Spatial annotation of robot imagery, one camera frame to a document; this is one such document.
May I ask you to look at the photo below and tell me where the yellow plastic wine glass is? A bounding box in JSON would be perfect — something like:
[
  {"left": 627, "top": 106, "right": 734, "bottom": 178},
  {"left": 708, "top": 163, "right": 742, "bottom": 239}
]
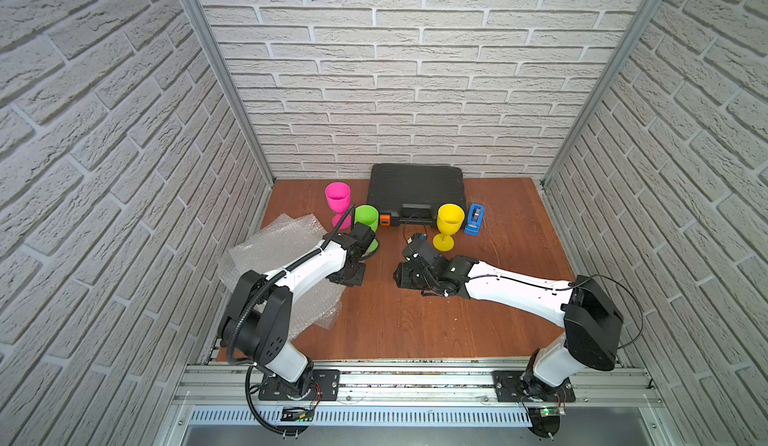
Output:
[{"left": 433, "top": 203, "right": 465, "bottom": 252}]

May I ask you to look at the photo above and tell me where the bubble wrap stack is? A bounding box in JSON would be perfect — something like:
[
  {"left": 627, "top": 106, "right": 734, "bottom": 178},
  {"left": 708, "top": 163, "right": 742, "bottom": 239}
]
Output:
[{"left": 217, "top": 213, "right": 344, "bottom": 342}]

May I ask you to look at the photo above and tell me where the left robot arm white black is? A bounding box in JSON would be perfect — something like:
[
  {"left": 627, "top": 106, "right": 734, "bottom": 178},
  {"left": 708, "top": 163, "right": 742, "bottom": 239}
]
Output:
[{"left": 218, "top": 223, "right": 376, "bottom": 397}]

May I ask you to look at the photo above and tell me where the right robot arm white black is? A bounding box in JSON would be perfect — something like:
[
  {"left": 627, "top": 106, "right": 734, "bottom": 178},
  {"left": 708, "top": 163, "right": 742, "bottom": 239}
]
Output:
[{"left": 393, "top": 243, "right": 623, "bottom": 400}]

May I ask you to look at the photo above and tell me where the green plastic wine glass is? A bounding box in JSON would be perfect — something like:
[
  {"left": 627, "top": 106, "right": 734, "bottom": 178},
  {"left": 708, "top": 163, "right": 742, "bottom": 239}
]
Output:
[{"left": 354, "top": 205, "right": 379, "bottom": 255}]

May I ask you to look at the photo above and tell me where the pink plastic wine glass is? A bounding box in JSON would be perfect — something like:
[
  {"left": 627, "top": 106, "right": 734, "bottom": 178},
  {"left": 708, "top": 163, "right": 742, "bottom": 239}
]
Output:
[{"left": 325, "top": 182, "right": 353, "bottom": 229}]

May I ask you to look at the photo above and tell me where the black plastic tool case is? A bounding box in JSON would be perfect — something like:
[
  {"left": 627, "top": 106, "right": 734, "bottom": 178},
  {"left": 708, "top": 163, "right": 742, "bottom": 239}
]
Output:
[{"left": 367, "top": 163, "right": 467, "bottom": 227}]

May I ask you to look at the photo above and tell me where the blue tape dispenser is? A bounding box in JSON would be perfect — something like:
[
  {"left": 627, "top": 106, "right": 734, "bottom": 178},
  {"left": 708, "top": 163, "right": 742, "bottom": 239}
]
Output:
[{"left": 464, "top": 203, "right": 485, "bottom": 237}]

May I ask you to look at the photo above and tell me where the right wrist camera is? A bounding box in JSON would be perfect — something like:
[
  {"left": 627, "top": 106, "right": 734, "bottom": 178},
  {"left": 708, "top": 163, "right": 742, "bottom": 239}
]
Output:
[{"left": 407, "top": 233, "right": 428, "bottom": 249}]

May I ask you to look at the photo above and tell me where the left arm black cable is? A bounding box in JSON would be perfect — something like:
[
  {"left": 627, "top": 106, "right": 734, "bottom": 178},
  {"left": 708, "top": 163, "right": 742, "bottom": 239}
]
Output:
[{"left": 224, "top": 205, "right": 356, "bottom": 366}]

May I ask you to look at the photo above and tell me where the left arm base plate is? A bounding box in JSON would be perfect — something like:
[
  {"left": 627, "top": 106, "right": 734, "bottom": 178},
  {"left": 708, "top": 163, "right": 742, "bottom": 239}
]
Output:
[{"left": 258, "top": 369, "right": 340, "bottom": 402}]

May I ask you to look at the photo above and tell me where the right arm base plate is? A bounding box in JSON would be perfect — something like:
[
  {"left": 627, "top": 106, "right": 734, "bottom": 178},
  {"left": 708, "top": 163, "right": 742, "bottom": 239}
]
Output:
[{"left": 492, "top": 370, "right": 576, "bottom": 403}]

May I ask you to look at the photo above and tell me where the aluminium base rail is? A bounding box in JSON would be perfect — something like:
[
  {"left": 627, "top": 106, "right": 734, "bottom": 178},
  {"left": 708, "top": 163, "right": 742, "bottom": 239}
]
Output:
[{"left": 161, "top": 358, "right": 664, "bottom": 440}]

